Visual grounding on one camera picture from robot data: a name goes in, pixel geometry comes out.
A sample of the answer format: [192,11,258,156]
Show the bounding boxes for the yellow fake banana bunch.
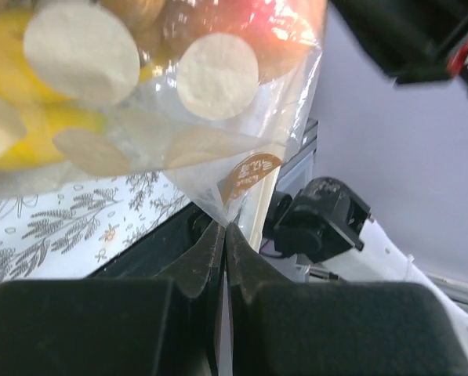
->
[0,7,106,171]

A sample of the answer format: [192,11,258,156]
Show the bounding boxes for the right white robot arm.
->
[263,1,468,341]

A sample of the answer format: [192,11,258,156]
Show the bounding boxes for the clear polka dot zip bag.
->
[0,1,327,245]

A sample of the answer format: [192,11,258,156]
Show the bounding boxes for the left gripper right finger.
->
[225,225,468,375]

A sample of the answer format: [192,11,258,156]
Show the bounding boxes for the fake peach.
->
[241,0,325,85]

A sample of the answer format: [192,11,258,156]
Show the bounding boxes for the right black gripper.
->
[332,0,468,90]

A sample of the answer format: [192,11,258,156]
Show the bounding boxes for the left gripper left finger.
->
[0,223,223,375]

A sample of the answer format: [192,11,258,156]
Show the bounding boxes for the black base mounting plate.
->
[84,195,258,281]

